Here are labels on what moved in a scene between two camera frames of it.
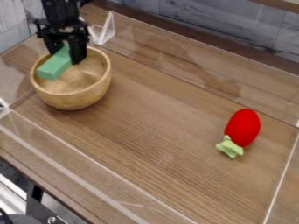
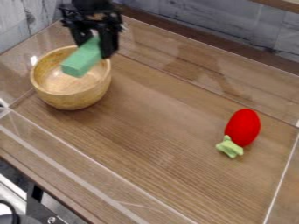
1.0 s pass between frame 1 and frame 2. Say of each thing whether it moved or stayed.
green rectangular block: moved
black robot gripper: moved
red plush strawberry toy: stayed
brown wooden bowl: stayed
